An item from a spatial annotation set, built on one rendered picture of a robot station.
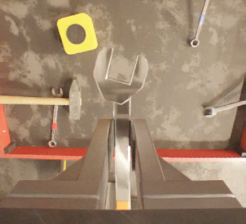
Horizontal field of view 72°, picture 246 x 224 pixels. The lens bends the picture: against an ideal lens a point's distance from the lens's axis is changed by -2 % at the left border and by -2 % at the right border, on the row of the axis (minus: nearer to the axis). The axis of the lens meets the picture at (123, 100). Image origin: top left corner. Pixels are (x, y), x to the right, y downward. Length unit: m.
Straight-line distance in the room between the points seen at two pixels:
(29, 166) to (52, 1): 1.69
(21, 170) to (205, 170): 1.79
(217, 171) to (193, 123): 1.49
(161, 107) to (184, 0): 0.27
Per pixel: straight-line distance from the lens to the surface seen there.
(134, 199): 1.51
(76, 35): 0.42
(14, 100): 0.49
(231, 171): 2.06
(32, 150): 0.58
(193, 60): 0.48
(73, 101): 0.46
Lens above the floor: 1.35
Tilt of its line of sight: 72 degrees down
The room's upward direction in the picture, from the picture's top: 178 degrees counter-clockwise
